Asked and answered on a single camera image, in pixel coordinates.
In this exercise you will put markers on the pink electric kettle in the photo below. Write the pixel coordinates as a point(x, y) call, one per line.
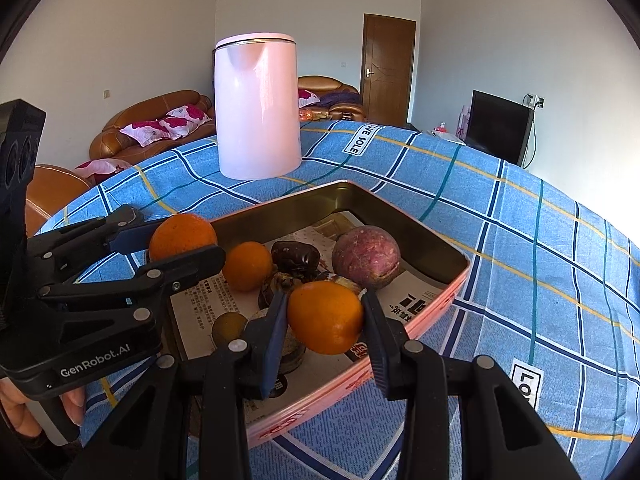
point(257, 110)

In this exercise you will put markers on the round greenish brown fruit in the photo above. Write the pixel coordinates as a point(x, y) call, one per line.
point(229, 327)

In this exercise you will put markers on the brown leather armchair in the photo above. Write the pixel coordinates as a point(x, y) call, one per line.
point(50, 190)
point(325, 84)

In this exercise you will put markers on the pink bag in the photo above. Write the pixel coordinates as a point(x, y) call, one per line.
point(463, 121)

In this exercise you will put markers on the orange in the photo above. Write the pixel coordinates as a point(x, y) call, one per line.
point(182, 237)
point(325, 317)
point(247, 266)

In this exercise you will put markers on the black television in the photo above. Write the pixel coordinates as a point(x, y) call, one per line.
point(500, 125)

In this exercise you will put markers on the brown wooden door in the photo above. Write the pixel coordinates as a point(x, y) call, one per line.
point(389, 70)

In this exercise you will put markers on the person's left hand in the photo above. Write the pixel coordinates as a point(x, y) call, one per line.
point(74, 405)

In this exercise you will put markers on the newspaper sheet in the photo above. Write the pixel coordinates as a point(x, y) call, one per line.
point(415, 305)

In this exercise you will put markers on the purple blanket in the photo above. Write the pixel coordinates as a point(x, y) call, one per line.
point(341, 97)

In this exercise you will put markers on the pink tin box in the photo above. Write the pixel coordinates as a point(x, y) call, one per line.
point(325, 402)

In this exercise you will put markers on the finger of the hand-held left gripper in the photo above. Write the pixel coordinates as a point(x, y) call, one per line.
point(195, 262)
point(125, 240)

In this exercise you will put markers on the blue checked tablecloth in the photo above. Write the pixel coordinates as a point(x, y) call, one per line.
point(500, 260)

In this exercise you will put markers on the purple passion fruit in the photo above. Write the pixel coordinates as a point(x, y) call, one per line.
point(365, 257)

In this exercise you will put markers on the white pink flowered pillow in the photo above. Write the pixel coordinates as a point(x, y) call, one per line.
point(150, 131)
point(102, 167)
point(187, 115)
point(307, 97)

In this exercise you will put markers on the brown leather sofa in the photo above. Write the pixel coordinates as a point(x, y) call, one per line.
point(145, 107)

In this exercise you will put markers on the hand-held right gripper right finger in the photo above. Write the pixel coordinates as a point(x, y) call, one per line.
point(376, 350)

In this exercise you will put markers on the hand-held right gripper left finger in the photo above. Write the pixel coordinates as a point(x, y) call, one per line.
point(274, 350)

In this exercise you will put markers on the dark brown glossy date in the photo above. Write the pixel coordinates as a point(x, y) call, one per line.
point(295, 257)

